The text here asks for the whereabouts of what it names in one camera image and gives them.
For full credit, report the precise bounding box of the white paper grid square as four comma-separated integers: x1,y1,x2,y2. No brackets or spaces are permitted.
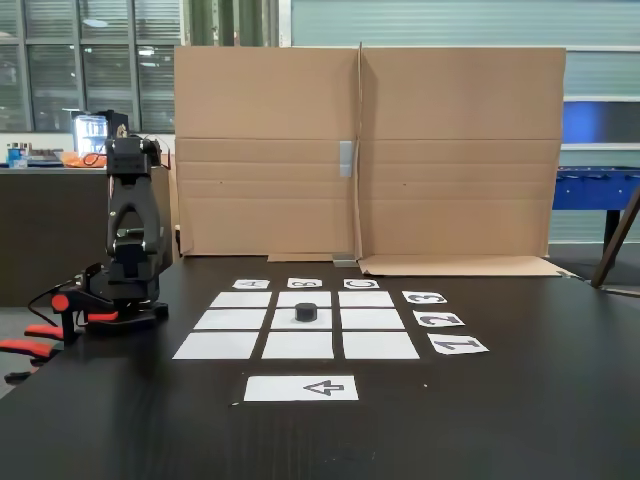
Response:
209,291,273,308
340,309,406,331
342,332,421,360
172,332,260,360
261,332,335,360
269,309,334,331
338,291,396,308
193,309,268,331
276,291,333,308

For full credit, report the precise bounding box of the black mini fridge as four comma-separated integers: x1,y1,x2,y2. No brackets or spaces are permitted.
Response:
71,109,132,167

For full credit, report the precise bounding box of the orange snack bag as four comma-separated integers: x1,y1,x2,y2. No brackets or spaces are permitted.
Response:
62,152,107,169

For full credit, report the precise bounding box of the brown cardboard panel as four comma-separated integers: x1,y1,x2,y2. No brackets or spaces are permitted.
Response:
357,42,574,278
160,46,362,263

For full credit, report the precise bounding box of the brown counter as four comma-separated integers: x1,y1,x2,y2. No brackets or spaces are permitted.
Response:
0,166,170,307

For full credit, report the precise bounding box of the blue box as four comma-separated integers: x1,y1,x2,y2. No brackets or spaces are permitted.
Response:
5,142,30,170

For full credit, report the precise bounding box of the black clamp red knob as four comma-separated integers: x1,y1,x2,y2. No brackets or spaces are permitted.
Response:
49,285,121,347

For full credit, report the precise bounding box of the white paper arrow sheet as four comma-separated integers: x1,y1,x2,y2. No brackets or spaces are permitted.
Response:
243,375,360,402

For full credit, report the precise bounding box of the paper sheet number 3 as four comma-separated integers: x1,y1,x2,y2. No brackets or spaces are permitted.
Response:
402,291,449,305

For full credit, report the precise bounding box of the paper sheet number 2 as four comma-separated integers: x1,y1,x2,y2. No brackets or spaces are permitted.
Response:
413,310,467,328

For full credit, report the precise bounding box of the paper sheet number 1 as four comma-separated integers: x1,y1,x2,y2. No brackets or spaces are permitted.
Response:
427,335,490,356

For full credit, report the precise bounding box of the blue foosball table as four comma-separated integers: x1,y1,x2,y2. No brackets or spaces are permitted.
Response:
552,165,640,245

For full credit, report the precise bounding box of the dark wooden easel leg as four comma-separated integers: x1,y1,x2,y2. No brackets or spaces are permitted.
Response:
590,188,640,289

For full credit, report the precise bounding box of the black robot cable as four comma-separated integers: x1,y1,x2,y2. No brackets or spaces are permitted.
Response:
27,282,69,326

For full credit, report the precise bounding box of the orange handled clamp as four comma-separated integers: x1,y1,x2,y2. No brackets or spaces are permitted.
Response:
0,323,64,385

